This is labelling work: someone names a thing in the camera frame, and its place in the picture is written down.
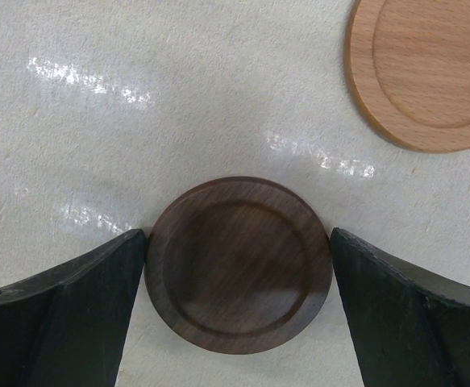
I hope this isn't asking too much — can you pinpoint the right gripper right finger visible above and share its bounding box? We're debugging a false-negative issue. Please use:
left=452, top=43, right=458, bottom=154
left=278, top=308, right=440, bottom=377
left=330, top=227, right=470, bottom=386

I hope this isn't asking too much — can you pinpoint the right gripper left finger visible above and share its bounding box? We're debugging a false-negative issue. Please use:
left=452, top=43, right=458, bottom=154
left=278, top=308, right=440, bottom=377
left=0, top=229, right=146, bottom=386

